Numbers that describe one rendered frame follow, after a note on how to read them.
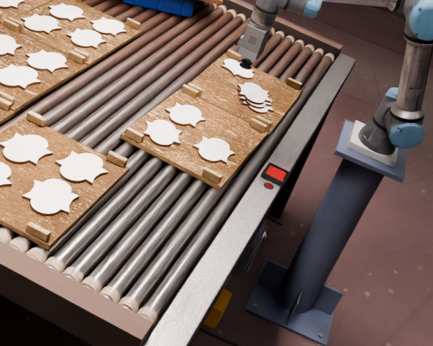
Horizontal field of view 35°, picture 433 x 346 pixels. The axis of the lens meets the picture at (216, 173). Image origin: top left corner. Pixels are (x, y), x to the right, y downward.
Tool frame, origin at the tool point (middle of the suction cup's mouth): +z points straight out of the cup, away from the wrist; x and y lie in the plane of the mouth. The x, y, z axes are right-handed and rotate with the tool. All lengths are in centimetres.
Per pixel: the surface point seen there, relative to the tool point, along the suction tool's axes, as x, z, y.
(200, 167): 4.3, 18.5, 37.9
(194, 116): -7.9, 17.5, 14.1
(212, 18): -35, 21, -75
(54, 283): -5, 17, 105
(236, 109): 1.4, 18.5, -4.0
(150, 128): -15.7, 17.5, 31.7
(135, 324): 15, 17, 105
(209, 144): 2.3, 17.5, 25.8
